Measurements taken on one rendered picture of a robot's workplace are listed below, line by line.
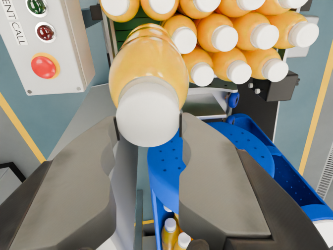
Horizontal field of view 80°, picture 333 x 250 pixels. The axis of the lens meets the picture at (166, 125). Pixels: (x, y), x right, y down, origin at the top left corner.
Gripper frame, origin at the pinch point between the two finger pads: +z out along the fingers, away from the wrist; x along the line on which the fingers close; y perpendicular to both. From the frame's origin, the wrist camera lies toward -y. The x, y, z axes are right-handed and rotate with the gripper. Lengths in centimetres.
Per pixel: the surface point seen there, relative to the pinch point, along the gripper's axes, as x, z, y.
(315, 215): 62, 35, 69
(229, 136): 18.2, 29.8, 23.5
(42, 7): -14.8, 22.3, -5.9
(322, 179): 183, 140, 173
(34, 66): -18.7, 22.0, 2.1
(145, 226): -24, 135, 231
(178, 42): 4.4, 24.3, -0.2
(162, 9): 2.0, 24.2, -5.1
